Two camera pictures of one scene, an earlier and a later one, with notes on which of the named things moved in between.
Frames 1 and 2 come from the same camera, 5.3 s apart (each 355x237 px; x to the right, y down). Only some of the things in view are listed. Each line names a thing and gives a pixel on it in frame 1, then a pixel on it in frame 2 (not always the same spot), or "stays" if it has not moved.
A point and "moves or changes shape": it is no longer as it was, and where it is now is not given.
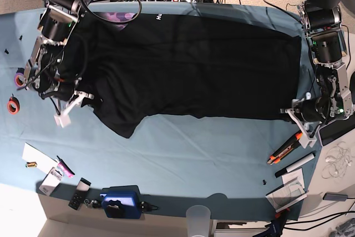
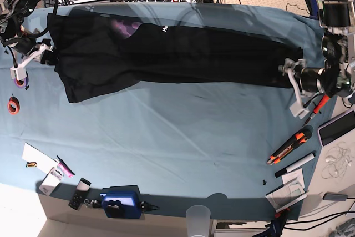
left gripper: (305, 139) to (289, 66)
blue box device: (121, 202) stays
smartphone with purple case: (331, 130) stays
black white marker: (279, 173) stays
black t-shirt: (182, 64) moves or changes shape
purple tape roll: (19, 79) stays
